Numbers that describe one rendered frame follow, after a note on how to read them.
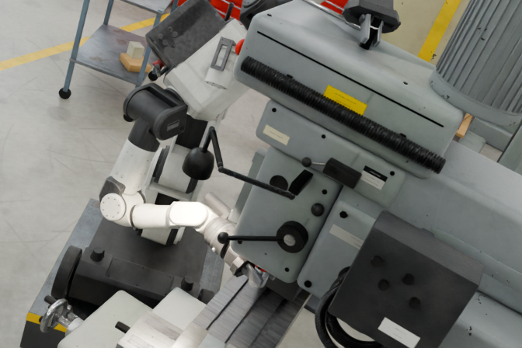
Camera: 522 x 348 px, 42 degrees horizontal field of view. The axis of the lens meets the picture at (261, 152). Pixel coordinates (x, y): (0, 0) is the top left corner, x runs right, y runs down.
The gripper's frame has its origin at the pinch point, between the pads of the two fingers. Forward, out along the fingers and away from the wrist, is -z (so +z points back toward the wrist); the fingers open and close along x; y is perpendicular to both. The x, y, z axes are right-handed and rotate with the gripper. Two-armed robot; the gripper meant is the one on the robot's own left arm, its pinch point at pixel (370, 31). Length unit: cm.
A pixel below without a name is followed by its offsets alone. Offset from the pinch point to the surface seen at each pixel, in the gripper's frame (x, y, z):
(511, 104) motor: -23.5, 12.6, -18.5
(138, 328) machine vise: 26, -71, -52
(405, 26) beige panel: -74, -111, 116
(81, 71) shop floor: 68, -339, 193
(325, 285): -9, -36, -43
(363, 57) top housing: 1.8, 0.6, -7.9
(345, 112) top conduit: 4.0, -2.2, -20.3
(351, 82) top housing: 4.0, 0.1, -14.7
